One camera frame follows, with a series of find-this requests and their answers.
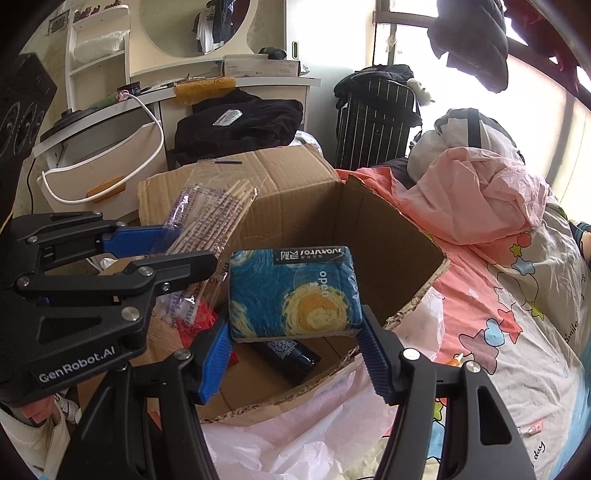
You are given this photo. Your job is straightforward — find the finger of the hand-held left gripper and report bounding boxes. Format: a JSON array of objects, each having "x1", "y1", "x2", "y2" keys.
[
  {"x1": 9, "y1": 211, "x2": 178, "y2": 259},
  {"x1": 14, "y1": 251, "x2": 218, "y2": 308}
]

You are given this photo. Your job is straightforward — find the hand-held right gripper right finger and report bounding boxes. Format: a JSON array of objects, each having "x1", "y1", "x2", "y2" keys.
[{"x1": 358, "y1": 305, "x2": 539, "y2": 480}]

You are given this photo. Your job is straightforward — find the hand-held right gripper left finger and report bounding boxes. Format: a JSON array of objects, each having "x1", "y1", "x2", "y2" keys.
[{"x1": 55, "y1": 305, "x2": 236, "y2": 480}]

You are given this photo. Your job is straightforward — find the red gift box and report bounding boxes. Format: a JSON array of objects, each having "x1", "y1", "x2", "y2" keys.
[{"x1": 178, "y1": 300, "x2": 238, "y2": 365}]

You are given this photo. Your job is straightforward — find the dark blue bottle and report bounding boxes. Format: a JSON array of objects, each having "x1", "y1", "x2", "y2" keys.
[{"x1": 252, "y1": 337, "x2": 322, "y2": 386}]

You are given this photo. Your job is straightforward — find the clear bag of cotton swabs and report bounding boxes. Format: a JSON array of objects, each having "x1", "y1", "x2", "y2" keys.
[{"x1": 157, "y1": 159, "x2": 264, "y2": 333}]

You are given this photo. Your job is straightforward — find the blue painted tissue pack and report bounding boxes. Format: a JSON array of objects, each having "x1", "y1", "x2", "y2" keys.
[{"x1": 228, "y1": 247, "x2": 365, "y2": 344}]

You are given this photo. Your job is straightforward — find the brown cardboard box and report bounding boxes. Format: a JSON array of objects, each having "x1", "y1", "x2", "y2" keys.
[{"x1": 76, "y1": 143, "x2": 451, "y2": 425}]

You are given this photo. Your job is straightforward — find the white dressing desk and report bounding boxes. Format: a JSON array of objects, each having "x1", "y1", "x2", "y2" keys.
[{"x1": 32, "y1": 76, "x2": 321, "y2": 217}]

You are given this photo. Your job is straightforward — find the cream cloth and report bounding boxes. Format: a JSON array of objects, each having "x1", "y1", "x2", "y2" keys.
[{"x1": 0, "y1": 397, "x2": 79, "y2": 480}]

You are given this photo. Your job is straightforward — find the white plastic bag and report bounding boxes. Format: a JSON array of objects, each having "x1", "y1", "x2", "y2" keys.
[{"x1": 198, "y1": 286, "x2": 446, "y2": 480}]

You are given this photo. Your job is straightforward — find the printed cartoon bed sheet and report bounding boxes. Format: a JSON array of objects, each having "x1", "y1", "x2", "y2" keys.
[{"x1": 337, "y1": 166, "x2": 591, "y2": 480}]

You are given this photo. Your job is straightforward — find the black folded clothes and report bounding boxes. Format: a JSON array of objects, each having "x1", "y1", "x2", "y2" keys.
[{"x1": 173, "y1": 88, "x2": 304, "y2": 167}]

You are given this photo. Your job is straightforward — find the black speaker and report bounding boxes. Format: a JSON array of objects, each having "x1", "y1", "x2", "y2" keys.
[{"x1": 0, "y1": 52, "x2": 58, "y2": 222}]

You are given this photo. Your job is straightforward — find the orange brush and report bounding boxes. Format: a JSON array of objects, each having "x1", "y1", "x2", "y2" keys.
[{"x1": 174, "y1": 76, "x2": 237, "y2": 106}]

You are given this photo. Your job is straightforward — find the white shelf unit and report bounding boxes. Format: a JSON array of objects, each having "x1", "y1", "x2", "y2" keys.
[{"x1": 65, "y1": 4, "x2": 132, "y2": 112}]

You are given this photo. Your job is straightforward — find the pink quilt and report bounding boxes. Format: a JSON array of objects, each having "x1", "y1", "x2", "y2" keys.
[{"x1": 392, "y1": 148, "x2": 550, "y2": 245}]

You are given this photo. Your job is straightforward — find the flat white box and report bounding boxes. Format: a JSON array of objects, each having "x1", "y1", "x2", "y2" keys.
[{"x1": 222, "y1": 54, "x2": 301, "y2": 78}]

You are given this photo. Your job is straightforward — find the round mirror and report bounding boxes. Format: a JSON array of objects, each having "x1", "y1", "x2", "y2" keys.
[{"x1": 139, "y1": 0, "x2": 259, "y2": 58}]

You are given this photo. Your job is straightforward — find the black striped suitcase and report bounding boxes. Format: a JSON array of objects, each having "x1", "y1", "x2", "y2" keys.
[{"x1": 333, "y1": 65, "x2": 423, "y2": 171}]

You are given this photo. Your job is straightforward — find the white plush toy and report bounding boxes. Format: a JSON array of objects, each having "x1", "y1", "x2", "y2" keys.
[{"x1": 406, "y1": 78, "x2": 435, "y2": 103}]

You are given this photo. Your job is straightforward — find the hanging dark garment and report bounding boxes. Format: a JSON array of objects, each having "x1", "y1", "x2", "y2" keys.
[{"x1": 427, "y1": 0, "x2": 509, "y2": 93}]

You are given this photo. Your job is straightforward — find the white cable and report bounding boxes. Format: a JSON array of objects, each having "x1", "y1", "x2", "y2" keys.
[{"x1": 41, "y1": 95, "x2": 164, "y2": 204}]

